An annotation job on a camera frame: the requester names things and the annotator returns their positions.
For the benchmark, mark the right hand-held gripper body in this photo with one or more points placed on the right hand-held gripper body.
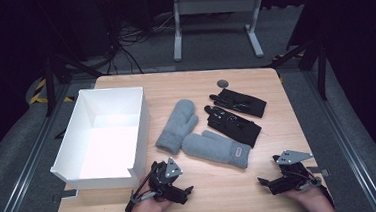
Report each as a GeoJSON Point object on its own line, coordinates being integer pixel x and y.
{"type": "Point", "coordinates": [291, 179]}

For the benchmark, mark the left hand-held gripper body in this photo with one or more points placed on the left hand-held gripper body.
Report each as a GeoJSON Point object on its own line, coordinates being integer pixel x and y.
{"type": "Point", "coordinates": [164, 184]}

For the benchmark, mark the grey mitten with label patch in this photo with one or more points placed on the grey mitten with label patch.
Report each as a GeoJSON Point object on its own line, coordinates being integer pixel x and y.
{"type": "Point", "coordinates": [212, 148]}

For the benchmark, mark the black glove with white print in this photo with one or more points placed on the black glove with white print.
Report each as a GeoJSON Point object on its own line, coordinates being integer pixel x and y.
{"type": "Point", "coordinates": [244, 104]}
{"type": "Point", "coordinates": [237, 128]}

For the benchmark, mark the plain grey fleece mitten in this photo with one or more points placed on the plain grey fleece mitten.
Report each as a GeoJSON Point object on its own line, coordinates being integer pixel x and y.
{"type": "Point", "coordinates": [177, 126]}

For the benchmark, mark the white storage box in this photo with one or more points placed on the white storage box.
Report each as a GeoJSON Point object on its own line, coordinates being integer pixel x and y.
{"type": "Point", "coordinates": [109, 151]}

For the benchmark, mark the person's right hand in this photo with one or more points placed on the person's right hand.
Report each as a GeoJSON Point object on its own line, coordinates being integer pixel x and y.
{"type": "Point", "coordinates": [313, 201]}

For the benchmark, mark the black table edge clamp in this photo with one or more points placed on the black table edge clamp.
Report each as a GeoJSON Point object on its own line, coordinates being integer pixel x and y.
{"type": "Point", "coordinates": [65, 194]}
{"type": "Point", "coordinates": [321, 171]}

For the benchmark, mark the grey round table grommet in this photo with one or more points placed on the grey round table grommet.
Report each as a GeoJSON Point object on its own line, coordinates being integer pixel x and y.
{"type": "Point", "coordinates": [222, 82]}

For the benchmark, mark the black tripod stand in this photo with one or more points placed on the black tripod stand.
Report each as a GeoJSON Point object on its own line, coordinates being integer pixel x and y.
{"type": "Point", "coordinates": [322, 70]}
{"type": "Point", "coordinates": [50, 85]}

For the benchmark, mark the yellow black hazard tape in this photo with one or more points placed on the yellow black hazard tape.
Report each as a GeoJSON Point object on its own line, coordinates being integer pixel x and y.
{"type": "Point", "coordinates": [38, 93]}

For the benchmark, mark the aluminium floor rail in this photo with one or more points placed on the aluminium floor rail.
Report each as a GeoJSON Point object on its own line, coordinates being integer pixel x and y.
{"type": "Point", "coordinates": [29, 163]}
{"type": "Point", "coordinates": [346, 148]}

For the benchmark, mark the grey metal desk frame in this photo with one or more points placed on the grey metal desk frame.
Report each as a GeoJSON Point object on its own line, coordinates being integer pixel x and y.
{"type": "Point", "coordinates": [217, 4]}

